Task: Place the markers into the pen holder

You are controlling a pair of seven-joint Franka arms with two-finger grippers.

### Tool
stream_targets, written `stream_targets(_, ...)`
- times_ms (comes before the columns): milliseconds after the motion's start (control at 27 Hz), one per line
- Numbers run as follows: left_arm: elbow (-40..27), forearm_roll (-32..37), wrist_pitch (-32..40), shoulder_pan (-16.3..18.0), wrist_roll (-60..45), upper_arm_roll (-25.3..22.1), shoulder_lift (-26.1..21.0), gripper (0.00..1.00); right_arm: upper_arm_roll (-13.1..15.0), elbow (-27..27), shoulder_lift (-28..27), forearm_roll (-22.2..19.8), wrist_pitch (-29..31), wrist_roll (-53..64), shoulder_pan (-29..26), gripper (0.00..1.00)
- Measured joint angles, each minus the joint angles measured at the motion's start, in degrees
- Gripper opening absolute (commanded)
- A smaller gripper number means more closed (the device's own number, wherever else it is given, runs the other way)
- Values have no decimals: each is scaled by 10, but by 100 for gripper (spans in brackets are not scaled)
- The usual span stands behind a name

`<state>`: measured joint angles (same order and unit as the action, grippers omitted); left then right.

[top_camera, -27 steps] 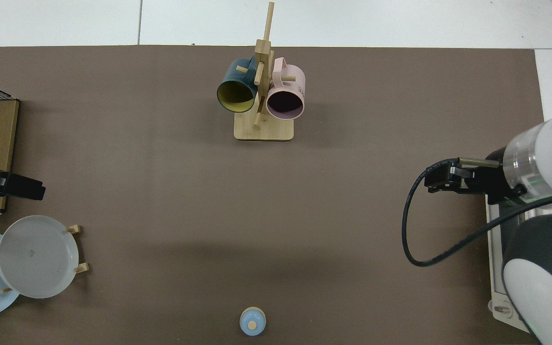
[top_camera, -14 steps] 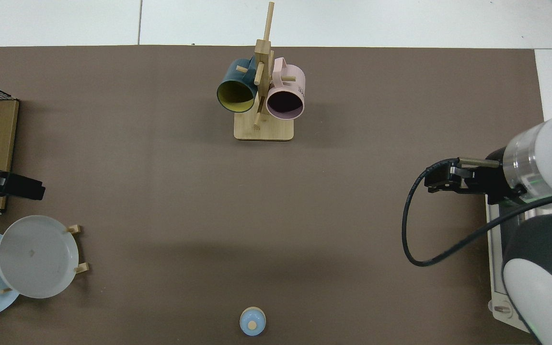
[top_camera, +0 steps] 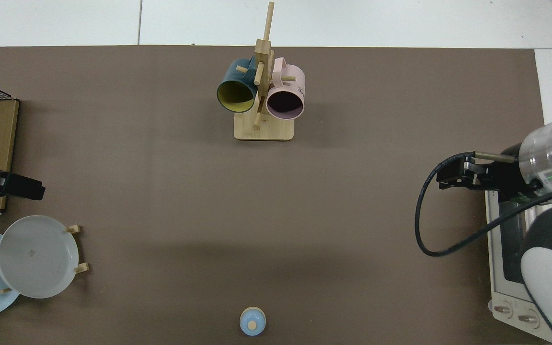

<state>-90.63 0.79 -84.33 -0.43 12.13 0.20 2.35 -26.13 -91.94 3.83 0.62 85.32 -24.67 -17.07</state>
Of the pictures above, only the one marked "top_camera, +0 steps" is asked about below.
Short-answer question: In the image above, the wooden plate rack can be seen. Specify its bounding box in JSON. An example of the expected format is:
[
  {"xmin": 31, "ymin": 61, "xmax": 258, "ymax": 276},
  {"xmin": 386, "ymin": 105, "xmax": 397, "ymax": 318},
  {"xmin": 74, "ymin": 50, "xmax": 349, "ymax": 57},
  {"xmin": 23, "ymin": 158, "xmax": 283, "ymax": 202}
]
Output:
[{"xmin": 0, "ymin": 224, "xmax": 90, "ymax": 294}]

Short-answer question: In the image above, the dark blue cup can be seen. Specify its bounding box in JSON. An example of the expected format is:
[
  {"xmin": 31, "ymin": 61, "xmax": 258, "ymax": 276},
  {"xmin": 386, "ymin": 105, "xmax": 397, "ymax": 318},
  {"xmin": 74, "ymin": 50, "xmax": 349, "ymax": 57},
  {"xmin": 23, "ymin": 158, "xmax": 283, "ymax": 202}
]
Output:
[{"xmin": 217, "ymin": 57, "xmax": 259, "ymax": 114}]

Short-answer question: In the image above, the pale toaster oven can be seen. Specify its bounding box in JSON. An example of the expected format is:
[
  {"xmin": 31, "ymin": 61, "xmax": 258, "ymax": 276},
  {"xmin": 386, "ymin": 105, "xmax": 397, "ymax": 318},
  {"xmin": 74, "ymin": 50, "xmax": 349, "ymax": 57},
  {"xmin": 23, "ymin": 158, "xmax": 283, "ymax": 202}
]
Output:
[{"xmin": 486, "ymin": 189, "xmax": 552, "ymax": 344}]

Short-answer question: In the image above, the small blue round bell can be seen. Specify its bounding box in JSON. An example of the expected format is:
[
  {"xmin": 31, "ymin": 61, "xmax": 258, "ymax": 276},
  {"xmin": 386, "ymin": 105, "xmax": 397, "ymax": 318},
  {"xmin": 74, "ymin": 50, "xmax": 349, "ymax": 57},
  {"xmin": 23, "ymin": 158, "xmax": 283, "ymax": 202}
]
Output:
[{"xmin": 240, "ymin": 307, "xmax": 267, "ymax": 336}]

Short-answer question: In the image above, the pink cup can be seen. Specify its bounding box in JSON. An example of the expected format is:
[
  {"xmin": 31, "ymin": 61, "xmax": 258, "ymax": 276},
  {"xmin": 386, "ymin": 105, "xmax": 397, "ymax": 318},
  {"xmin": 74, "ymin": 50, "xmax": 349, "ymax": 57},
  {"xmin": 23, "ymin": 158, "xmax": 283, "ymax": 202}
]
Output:
[{"xmin": 266, "ymin": 57, "xmax": 306, "ymax": 120}]

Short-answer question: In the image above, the grey plate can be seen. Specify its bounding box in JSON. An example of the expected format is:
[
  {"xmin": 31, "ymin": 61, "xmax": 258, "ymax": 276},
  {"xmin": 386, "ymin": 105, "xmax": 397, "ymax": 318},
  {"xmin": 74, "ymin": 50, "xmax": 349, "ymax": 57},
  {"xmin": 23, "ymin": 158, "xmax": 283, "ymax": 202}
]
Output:
[{"xmin": 0, "ymin": 215, "xmax": 80, "ymax": 299}]

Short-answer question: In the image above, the wooden cup stand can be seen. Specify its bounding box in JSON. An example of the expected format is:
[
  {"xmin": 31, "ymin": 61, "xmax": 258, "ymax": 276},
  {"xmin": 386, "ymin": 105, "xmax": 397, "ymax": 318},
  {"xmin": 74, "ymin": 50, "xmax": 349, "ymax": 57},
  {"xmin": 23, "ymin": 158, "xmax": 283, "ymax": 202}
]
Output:
[{"xmin": 234, "ymin": 1, "xmax": 295, "ymax": 141}]

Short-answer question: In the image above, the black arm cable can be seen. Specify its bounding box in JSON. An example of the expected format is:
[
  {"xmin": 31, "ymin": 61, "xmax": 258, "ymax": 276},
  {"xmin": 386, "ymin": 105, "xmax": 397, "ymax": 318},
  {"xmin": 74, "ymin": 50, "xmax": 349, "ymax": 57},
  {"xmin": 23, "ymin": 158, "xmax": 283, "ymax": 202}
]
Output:
[{"xmin": 415, "ymin": 151, "xmax": 552, "ymax": 257}]

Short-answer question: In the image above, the brown table cloth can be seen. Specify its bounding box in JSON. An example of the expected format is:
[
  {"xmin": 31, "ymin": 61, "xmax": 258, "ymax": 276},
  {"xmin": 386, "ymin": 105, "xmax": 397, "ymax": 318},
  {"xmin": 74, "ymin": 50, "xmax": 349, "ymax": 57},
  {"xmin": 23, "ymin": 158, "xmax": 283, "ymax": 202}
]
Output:
[{"xmin": 0, "ymin": 46, "xmax": 545, "ymax": 345}]

